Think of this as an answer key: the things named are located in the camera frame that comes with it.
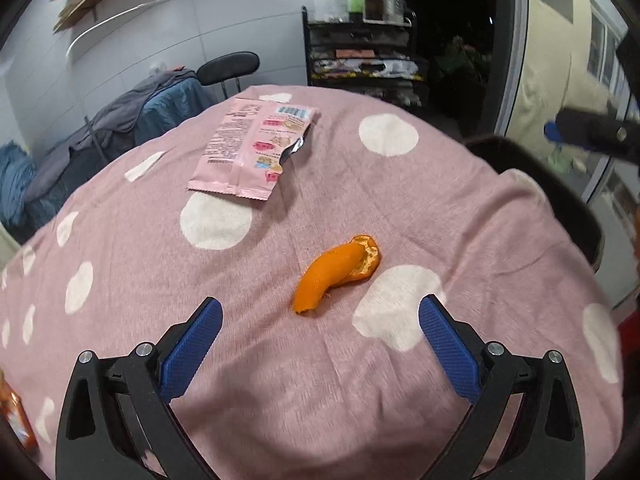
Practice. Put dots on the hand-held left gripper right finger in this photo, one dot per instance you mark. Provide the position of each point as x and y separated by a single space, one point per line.
447 347

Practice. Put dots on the potted plant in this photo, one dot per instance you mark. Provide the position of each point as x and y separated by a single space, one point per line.
462 62

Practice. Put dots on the black shelf cart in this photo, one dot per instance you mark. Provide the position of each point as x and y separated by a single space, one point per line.
365 50

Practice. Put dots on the crumpled blue cloth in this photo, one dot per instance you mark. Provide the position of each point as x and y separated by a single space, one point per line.
15 180

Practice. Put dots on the grey cloth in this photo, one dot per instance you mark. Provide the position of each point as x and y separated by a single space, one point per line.
115 115

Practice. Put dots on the black waste bin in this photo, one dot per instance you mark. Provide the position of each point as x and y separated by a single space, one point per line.
550 185

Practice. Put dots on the orange snack packet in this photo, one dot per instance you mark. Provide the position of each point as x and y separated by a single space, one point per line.
17 415

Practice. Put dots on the blue fabric cover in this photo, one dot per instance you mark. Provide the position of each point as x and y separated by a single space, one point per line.
170 105

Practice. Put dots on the orange peel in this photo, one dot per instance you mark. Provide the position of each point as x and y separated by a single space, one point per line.
330 272

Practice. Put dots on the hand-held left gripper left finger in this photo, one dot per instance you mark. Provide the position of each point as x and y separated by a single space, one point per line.
192 350

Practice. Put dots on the pink snack packet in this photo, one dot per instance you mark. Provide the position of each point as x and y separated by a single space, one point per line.
240 145

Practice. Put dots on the pink polka-dot blanket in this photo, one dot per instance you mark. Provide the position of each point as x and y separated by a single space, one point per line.
300 385

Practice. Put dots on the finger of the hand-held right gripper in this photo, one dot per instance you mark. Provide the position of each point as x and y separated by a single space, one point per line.
551 131

